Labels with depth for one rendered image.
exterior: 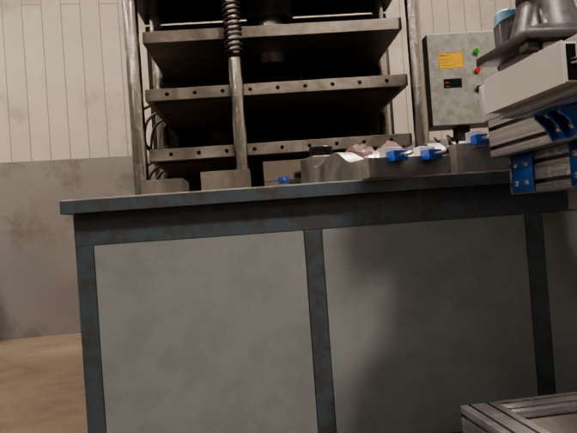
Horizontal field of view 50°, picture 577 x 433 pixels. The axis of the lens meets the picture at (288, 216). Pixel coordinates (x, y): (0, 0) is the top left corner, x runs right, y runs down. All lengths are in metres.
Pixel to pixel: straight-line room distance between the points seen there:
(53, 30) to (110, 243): 3.52
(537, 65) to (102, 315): 1.27
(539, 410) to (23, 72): 4.35
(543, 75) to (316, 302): 0.92
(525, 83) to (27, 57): 4.36
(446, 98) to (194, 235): 1.45
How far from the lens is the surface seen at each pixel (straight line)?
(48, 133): 5.00
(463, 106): 2.82
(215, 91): 2.63
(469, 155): 1.87
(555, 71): 1.10
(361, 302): 1.77
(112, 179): 4.86
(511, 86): 1.22
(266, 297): 1.75
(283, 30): 2.73
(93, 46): 5.08
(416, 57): 2.67
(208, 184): 1.90
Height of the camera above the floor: 0.69
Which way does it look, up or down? 1 degrees up
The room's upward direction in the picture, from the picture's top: 4 degrees counter-clockwise
